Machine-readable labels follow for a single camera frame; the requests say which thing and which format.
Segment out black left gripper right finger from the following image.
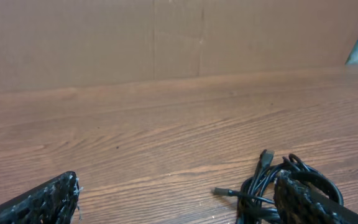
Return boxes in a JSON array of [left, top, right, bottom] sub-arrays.
[[273, 170, 358, 224]]

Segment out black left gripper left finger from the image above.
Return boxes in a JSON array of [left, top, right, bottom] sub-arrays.
[[0, 171, 80, 224]]

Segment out black USB cable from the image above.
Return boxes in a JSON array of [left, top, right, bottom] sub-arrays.
[[212, 149, 344, 224]]

